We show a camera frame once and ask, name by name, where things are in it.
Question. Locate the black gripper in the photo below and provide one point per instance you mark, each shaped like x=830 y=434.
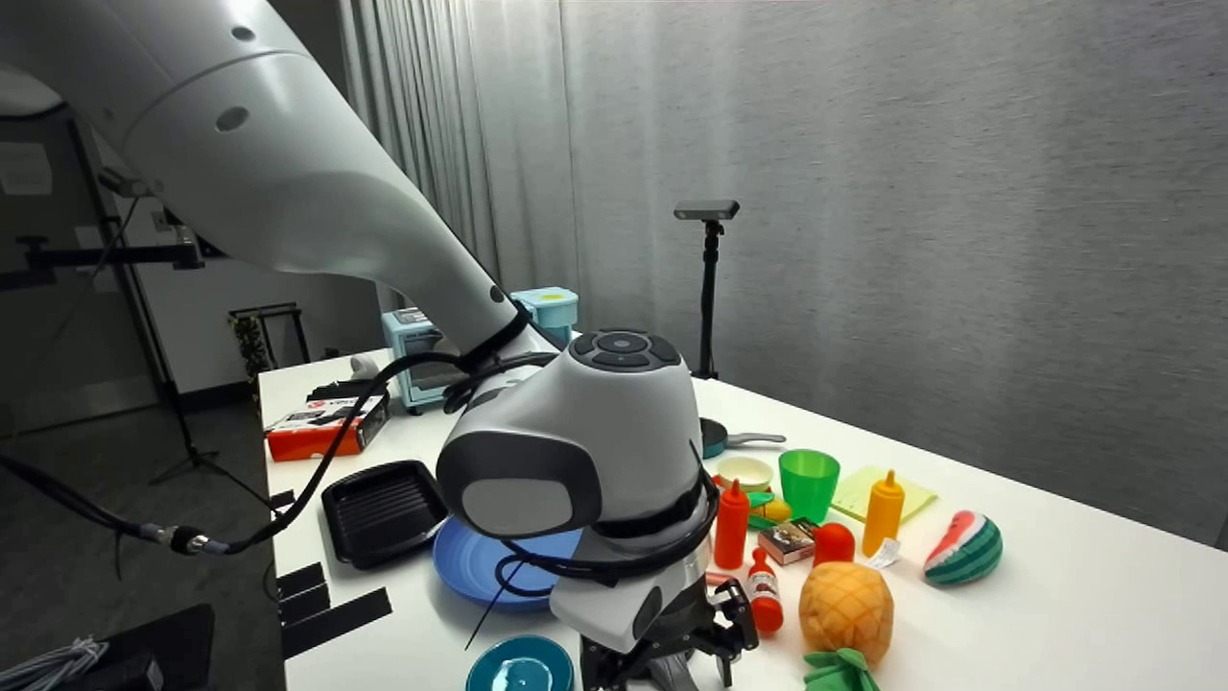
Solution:
x=714 y=608

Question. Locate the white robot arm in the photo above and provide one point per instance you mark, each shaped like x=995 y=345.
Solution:
x=254 y=155

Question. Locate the small red ketchup bottle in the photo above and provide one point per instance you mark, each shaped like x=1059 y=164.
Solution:
x=767 y=601

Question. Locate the tall red ketchup bottle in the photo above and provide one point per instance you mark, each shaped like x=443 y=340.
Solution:
x=731 y=532

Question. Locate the blue plate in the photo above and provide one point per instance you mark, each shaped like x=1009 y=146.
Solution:
x=483 y=560

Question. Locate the orange plush ball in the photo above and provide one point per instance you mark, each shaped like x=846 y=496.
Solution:
x=846 y=613

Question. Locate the pale yellow bowl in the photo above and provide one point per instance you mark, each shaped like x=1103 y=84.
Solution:
x=745 y=471

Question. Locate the red toy tomato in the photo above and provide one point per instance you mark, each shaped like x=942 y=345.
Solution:
x=835 y=544

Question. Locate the green plastic cup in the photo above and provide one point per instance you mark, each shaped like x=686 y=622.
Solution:
x=813 y=486

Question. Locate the yellow mustard bottle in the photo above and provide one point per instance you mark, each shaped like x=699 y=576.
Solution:
x=885 y=518

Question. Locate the black square tray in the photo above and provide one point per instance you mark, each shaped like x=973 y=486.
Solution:
x=384 y=513

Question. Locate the yellow green mat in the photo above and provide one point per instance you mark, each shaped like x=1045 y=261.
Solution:
x=917 y=494

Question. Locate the long black tape strip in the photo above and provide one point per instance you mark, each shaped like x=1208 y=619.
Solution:
x=337 y=622

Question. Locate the toy watermelon slice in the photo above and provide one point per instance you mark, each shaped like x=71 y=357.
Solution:
x=965 y=549

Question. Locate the square black tape piece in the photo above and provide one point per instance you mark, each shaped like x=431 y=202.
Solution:
x=300 y=580

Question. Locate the teal storage box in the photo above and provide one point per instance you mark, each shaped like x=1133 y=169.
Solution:
x=555 y=311
x=410 y=345

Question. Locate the red flat box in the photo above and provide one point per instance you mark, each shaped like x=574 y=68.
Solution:
x=308 y=439

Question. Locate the black metal chair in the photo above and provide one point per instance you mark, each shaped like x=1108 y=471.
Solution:
x=269 y=334

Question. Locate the camera on black tripod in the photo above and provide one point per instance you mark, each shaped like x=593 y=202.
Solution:
x=709 y=253

